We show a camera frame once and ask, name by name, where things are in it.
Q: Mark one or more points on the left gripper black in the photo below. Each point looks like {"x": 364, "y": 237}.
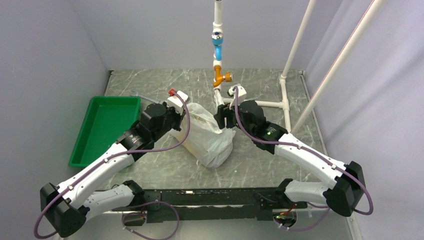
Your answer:
{"x": 179, "y": 117}

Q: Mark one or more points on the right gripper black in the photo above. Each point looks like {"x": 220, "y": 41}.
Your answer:
{"x": 224, "y": 111}

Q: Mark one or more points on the white plastic bag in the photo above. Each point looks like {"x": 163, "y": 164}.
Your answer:
{"x": 209, "y": 144}

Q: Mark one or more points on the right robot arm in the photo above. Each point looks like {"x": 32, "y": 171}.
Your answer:
{"x": 340, "y": 186}

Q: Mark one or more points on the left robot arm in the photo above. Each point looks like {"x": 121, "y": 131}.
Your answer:
{"x": 66, "y": 207}

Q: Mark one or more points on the orange pipe valve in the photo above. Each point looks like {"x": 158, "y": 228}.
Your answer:
{"x": 221, "y": 77}

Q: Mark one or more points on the silver wrench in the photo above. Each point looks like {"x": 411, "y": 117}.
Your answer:
{"x": 148, "y": 99}

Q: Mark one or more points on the green plastic tray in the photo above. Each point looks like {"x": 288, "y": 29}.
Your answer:
{"x": 106, "y": 118}

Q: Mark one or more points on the blue pipe valve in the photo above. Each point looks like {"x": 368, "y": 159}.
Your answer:
{"x": 217, "y": 40}

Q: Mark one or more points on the white diagonal pole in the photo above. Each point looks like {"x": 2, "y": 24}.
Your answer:
{"x": 349, "y": 45}

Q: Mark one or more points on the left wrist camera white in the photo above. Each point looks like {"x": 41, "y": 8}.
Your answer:
{"x": 177, "y": 99}

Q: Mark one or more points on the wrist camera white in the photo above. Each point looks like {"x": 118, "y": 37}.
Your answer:
{"x": 177, "y": 99}
{"x": 237, "y": 93}

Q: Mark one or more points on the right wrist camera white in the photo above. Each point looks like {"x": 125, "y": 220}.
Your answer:
{"x": 237, "y": 93}

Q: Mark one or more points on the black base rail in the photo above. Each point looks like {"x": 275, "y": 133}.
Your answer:
{"x": 259, "y": 203}

